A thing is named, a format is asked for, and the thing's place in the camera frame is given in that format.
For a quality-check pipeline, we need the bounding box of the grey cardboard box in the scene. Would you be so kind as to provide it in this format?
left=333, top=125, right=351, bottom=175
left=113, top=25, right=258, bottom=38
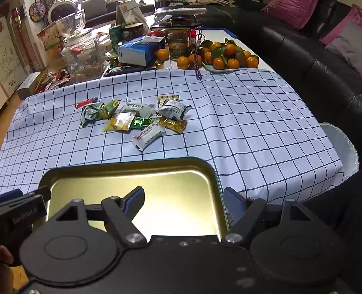
left=17, top=72, right=43, bottom=99

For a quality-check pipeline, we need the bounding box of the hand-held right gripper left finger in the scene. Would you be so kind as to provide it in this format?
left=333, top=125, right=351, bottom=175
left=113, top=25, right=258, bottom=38
left=48, top=187, right=148, bottom=249

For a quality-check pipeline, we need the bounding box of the green and yellow snack packet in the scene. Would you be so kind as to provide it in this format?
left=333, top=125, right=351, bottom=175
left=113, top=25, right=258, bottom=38
left=98, top=100, right=122, bottom=121

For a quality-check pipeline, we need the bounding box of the white round appliance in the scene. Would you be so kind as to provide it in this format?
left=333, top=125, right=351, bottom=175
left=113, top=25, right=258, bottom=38
left=48, top=0, right=76, bottom=24

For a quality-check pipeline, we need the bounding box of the blue checkered tablecloth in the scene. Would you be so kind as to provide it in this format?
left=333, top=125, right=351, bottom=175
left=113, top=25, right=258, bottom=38
left=0, top=69, right=347, bottom=224

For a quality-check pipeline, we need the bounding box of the white red-lettered snack packet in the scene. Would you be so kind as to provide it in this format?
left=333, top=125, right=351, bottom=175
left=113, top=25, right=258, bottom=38
left=132, top=122, right=166, bottom=152

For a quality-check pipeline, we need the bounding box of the green and white snack packet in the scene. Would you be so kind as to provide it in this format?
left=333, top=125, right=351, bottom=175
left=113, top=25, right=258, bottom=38
left=81, top=102, right=105, bottom=128

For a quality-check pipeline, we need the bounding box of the gold foil snack packet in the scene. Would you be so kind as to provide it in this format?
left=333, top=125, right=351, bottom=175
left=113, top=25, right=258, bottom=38
left=158, top=116, right=188, bottom=135

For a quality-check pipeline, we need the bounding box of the round colourful wall decoration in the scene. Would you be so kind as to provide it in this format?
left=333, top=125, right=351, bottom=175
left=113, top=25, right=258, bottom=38
left=28, top=1, right=48, bottom=21

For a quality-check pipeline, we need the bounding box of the pile of red wrappers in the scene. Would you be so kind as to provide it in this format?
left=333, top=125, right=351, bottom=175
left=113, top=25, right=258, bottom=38
left=37, top=69, right=71, bottom=92

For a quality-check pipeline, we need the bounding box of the pale green long snack packet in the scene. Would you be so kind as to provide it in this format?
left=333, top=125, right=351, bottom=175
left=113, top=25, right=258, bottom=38
left=119, top=101, right=156, bottom=118

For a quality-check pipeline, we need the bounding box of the pale green plate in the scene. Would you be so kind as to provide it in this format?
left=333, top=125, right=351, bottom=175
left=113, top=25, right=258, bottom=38
left=201, top=61, right=259, bottom=73

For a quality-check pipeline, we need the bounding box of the red snack packet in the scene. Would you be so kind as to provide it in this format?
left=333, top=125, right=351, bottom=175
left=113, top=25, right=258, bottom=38
left=76, top=97, right=98, bottom=109

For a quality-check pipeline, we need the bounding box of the blue and white tissue pack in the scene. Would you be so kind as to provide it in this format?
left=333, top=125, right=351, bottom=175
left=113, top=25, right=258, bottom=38
left=117, top=35, right=166, bottom=67

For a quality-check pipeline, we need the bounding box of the pink cushion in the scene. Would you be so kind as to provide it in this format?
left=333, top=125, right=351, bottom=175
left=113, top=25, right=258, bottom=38
left=260, top=0, right=319, bottom=30
left=321, top=4, right=362, bottom=46

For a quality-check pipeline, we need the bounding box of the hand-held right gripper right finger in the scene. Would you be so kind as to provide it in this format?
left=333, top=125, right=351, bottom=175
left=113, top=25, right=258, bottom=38
left=222, top=187, right=315, bottom=247

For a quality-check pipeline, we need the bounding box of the white triangular snack packet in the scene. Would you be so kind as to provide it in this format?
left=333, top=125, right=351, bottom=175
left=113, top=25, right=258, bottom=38
left=155, top=100, right=192, bottom=121

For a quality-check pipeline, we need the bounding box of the beige patterned snack packet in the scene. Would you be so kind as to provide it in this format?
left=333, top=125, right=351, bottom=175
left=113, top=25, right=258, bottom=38
left=157, top=95, right=180, bottom=108

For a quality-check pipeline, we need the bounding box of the gold metal tin tray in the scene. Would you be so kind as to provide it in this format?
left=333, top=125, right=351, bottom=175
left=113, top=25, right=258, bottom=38
left=38, top=157, right=230, bottom=241

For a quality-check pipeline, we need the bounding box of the large glass jar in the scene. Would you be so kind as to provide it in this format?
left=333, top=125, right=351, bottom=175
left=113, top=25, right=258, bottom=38
left=62, top=28, right=106, bottom=84

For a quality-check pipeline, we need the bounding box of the small lidded glass jar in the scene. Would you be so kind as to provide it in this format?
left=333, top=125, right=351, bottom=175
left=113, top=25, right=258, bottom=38
left=123, top=23, right=143, bottom=41

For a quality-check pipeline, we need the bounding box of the white cabinet with drawings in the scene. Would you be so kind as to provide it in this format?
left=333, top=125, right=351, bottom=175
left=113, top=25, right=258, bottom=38
left=0, top=15, right=29, bottom=108

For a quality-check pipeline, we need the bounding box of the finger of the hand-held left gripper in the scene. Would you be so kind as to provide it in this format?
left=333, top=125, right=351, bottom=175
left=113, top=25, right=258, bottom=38
left=0, top=187, right=52, bottom=202

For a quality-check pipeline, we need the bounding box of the black snack packet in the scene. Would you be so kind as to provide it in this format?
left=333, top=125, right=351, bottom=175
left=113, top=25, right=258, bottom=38
left=102, top=66, right=142, bottom=78

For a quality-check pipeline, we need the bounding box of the clear glass cup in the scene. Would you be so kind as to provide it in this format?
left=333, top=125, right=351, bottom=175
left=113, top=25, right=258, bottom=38
left=55, top=8, right=86, bottom=37

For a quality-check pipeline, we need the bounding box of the jar with green label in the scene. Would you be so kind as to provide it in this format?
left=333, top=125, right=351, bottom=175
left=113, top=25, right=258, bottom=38
left=167, top=28, right=191, bottom=61

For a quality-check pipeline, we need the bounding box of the pile of leafy tangerines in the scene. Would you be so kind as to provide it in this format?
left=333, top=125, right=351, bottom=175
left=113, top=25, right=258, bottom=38
left=201, top=39, right=260, bottom=70

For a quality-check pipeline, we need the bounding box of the grey cushion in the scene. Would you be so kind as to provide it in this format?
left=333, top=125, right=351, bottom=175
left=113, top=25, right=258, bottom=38
left=325, top=21, right=362, bottom=75

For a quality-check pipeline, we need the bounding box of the person's left hand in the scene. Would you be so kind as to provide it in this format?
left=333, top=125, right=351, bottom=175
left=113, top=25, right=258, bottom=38
left=0, top=245, right=14, bottom=268

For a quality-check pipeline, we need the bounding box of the stack of white plates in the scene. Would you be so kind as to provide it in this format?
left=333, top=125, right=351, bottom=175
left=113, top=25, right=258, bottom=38
left=154, top=7, right=207, bottom=17

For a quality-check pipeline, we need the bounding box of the shiny green candy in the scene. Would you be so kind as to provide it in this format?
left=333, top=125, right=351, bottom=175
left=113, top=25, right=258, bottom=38
left=130, top=116, right=156, bottom=130

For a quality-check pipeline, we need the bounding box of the purple braided cord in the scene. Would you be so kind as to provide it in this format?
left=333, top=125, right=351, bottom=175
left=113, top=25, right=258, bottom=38
left=188, top=30, right=205, bottom=80

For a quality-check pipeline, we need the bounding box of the black leather sofa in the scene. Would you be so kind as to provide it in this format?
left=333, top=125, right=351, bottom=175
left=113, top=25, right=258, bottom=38
left=195, top=0, right=362, bottom=128

